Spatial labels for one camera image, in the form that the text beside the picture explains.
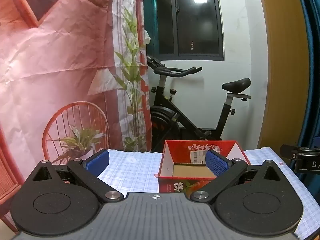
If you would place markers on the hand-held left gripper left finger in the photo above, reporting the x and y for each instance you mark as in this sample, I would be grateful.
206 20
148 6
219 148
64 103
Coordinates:
96 161

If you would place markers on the yellow wooden door panel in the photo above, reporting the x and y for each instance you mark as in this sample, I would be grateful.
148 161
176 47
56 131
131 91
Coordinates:
285 67

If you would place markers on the blue curtain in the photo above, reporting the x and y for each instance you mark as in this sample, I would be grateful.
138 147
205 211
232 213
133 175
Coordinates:
313 55

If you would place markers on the teal curtain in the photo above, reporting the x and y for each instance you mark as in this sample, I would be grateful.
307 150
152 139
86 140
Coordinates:
149 17

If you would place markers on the black exercise bike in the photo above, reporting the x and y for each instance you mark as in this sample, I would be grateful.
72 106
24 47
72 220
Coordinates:
170 115

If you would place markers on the red cardboard box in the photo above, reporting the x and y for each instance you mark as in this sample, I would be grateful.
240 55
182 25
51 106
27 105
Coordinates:
172 183

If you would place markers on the printed pink backdrop cloth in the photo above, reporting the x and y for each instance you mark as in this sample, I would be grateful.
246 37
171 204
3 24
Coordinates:
55 80

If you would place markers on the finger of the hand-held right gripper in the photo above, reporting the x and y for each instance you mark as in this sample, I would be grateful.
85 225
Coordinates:
287 151

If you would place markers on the dark framed window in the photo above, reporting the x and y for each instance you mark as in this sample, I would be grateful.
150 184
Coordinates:
192 17

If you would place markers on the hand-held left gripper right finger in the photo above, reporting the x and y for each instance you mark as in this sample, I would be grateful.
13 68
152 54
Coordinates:
217 162

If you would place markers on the checked white tablecloth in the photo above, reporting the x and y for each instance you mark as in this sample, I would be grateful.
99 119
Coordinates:
135 166

